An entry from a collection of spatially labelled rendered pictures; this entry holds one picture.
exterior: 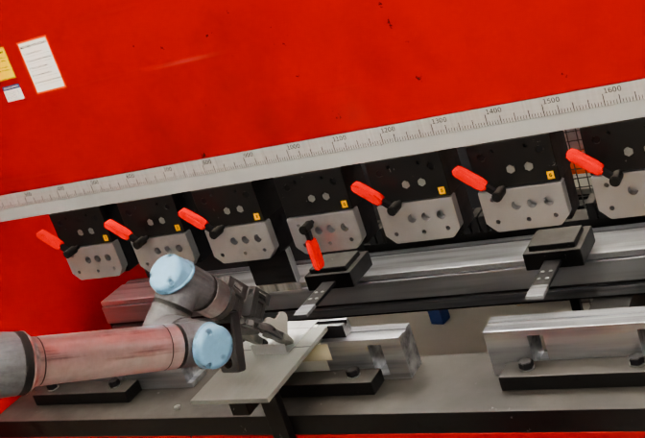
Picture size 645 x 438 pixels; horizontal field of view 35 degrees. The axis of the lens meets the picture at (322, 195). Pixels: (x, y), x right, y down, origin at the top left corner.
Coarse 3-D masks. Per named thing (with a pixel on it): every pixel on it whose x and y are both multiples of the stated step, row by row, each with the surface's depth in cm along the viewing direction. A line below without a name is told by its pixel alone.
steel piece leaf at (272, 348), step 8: (288, 328) 212; (296, 328) 211; (304, 328) 209; (296, 336) 207; (264, 344) 204; (272, 344) 202; (280, 344) 201; (296, 344) 204; (256, 352) 205; (264, 352) 204; (272, 352) 203; (280, 352) 202; (288, 352) 202
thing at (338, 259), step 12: (348, 252) 233; (360, 252) 234; (324, 264) 231; (336, 264) 228; (348, 264) 228; (360, 264) 230; (312, 276) 230; (324, 276) 228; (336, 276) 227; (348, 276) 225; (360, 276) 229; (312, 288) 231; (324, 288) 225; (312, 300) 222; (300, 312) 217
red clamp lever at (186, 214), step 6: (180, 210) 204; (186, 210) 204; (180, 216) 204; (186, 216) 203; (192, 216) 203; (198, 216) 204; (192, 222) 203; (198, 222) 203; (204, 222) 203; (198, 228) 203; (204, 228) 203; (210, 228) 203; (216, 228) 203; (222, 228) 204; (210, 234) 202; (216, 234) 202
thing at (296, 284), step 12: (288, 252) 206; (252, 264) 210; (264, 264) 209; (276, 264) 208; (288, 264) 206; (252, 276) 212; (264, 276) 210; (276, 276) 209; (288, 276) 208; (264, 288) 213; (276, 288) 212; (288, 288) 210; (300, 288) 209
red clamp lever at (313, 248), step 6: (306, 222) 193; (312, 222) 195; (300, 228) 192; (306, 228) 192; (306, 234) 193; (312, 240) 193; (306, 246) 194; (312, 246) 193; (318, 246) 194; (312, 252) 194; (318, 252) 194; (312, 258) 194; (318, 258) 194; (318, 264) 194; (318, 270) 195
